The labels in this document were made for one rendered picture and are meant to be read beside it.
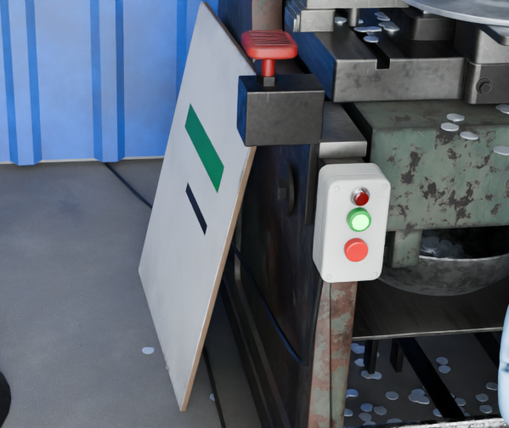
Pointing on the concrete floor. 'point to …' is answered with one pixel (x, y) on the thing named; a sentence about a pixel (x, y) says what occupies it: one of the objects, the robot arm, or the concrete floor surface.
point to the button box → (335, 234)
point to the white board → (196, 199)
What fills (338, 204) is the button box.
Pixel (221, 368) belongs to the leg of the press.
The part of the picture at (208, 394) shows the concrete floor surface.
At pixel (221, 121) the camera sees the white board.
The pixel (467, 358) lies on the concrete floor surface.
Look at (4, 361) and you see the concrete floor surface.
